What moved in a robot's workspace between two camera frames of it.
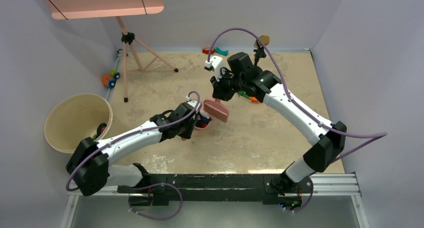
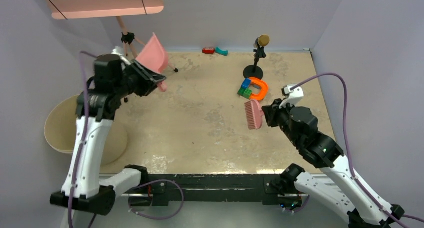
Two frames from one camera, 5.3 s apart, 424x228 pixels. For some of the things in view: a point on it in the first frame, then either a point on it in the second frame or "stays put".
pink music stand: x=110 y=3 stays put
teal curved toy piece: x=223 y=52 stays put
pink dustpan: x=203 y=120 to x=154 y=55
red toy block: x=207 y=50 stays put
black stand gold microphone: x=260 y=50 stays put
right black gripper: x=219 y=92 to x=271 y=111
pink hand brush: x=216 y=109 to x=254 y=114
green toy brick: x=243 y=94 stays put
